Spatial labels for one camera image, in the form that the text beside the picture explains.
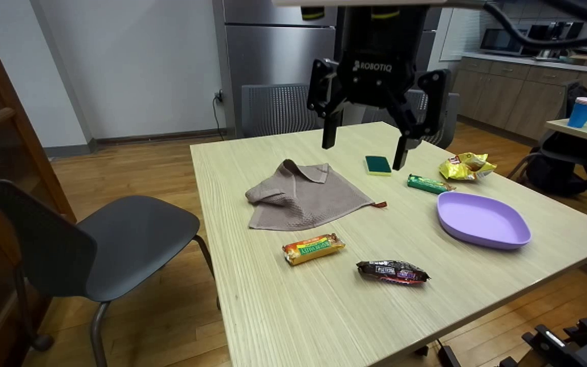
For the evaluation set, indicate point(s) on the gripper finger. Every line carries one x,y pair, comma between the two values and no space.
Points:
432,102
330,86

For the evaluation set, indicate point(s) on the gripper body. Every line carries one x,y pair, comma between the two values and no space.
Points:
380,46

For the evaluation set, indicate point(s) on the grey mesh back chair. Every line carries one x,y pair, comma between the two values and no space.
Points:
449,114
275,109

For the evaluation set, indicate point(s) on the stainless steel refrigerator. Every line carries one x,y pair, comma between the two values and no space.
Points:
273,51

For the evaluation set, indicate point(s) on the yellow chip bag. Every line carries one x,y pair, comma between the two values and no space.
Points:
464,167

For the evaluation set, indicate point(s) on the green snack bar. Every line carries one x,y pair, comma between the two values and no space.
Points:
426,183

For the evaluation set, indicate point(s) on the green and yellow sponge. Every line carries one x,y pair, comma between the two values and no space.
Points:
378,164

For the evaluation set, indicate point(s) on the wooden kitchen cabinets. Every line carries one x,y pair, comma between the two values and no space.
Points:
517,97

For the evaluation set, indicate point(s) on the microwave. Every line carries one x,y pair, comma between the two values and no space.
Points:
500,42

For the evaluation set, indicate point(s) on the beige cloth towel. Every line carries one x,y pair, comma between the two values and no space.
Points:
303,199

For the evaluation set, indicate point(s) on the purple plastic plate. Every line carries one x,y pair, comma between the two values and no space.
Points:
482,219

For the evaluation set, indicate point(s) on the coffee machine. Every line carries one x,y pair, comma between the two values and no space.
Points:
553,38

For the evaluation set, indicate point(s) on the black backpack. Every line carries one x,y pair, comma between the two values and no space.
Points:
556,171

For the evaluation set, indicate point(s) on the blue plastic cup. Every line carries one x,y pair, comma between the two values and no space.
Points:
581,113

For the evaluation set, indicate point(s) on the wooden side table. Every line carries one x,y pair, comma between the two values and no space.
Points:
586,133

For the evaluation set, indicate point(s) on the orange snack bar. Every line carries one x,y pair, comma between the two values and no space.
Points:
314,248

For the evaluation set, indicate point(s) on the dark brown candy wrapper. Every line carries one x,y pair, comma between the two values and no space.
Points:
393,271

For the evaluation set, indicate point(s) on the grey plastic chair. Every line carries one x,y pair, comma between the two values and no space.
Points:
130,244

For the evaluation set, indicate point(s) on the camera on mount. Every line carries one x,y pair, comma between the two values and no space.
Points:
568,346

